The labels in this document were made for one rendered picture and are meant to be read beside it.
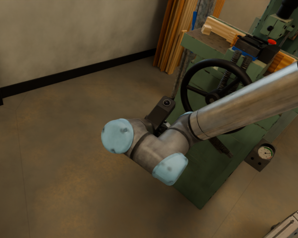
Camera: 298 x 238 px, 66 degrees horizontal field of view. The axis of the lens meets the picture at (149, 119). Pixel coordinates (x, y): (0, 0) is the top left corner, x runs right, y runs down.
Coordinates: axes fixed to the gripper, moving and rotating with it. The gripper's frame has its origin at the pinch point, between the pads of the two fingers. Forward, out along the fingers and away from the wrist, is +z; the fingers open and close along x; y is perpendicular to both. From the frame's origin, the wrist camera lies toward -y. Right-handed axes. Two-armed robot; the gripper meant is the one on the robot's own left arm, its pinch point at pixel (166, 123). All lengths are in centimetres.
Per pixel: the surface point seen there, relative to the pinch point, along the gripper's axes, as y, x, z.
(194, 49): -29.4, -11.6, 23.0
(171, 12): -66, -85, 138
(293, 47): -53, 22, 46
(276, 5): -61, 7, 32
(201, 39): -34.1, -11.0, 22.1
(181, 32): -55, -68, 142
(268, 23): -50, 9, 22
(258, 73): -30.1, 16.5, 9.0
